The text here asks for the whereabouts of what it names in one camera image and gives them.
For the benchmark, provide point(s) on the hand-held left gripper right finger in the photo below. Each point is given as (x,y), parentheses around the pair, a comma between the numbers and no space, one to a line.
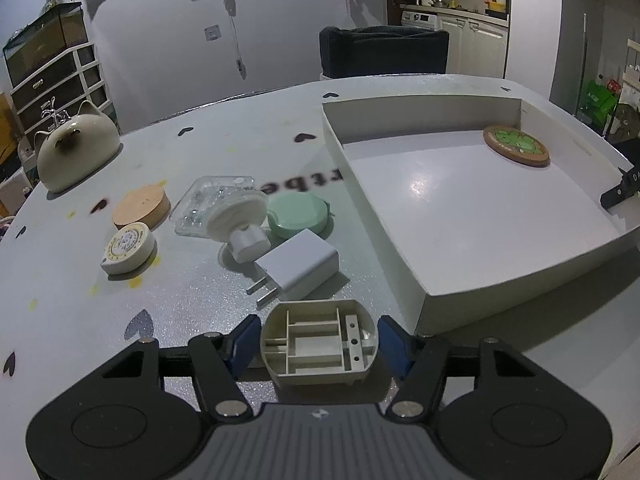
(395,349)

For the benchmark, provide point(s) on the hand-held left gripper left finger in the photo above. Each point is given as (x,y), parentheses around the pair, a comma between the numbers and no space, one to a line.
(246,347)

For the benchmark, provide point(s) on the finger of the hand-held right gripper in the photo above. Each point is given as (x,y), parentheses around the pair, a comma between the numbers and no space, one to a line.
(622,189)

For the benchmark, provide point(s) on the beige plastic compartment housing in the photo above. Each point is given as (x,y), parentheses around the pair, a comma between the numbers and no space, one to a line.
(317,345)

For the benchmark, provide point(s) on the white charger plug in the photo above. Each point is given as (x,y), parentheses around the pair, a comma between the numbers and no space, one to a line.
(300,262)

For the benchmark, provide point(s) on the clear plastic screw box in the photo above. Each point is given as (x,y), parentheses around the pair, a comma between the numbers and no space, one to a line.
(196,201)

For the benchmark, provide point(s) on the white cardboard tray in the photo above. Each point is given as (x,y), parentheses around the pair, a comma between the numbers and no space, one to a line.
(450,195)

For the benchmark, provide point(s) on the round wooden disc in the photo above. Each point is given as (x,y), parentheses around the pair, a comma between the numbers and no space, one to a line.
(141,205)

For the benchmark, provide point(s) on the green bag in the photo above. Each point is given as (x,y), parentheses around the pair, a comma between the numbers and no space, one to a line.
(600,100)

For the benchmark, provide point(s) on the cork coaster with green print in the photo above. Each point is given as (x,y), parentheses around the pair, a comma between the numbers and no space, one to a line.
(515,144)

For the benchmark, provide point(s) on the green round case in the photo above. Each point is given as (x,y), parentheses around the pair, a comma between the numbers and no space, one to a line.
(300,210)

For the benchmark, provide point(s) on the round white tape measure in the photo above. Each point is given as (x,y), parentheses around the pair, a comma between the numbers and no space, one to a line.
(127,247)

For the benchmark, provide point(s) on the white kitchen cabinet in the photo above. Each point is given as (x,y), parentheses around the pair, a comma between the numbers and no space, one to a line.
(475,45)

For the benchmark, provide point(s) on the cream ceramic cat jar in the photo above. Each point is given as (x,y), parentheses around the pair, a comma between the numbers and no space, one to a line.
(75,155)

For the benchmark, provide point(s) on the white washing machine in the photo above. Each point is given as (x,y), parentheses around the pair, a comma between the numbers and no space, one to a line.
(420,18)

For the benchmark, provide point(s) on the black chair back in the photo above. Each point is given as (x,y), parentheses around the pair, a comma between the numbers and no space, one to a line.
(384,52)

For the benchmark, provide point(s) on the white drawer cabinet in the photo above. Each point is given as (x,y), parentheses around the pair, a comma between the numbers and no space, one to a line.
(60,90)

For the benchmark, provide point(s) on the glass fish tank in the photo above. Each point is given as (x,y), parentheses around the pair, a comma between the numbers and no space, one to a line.
(42,42)

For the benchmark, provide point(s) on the white wall switch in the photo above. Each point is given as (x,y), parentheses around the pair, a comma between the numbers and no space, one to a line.
(213,33)

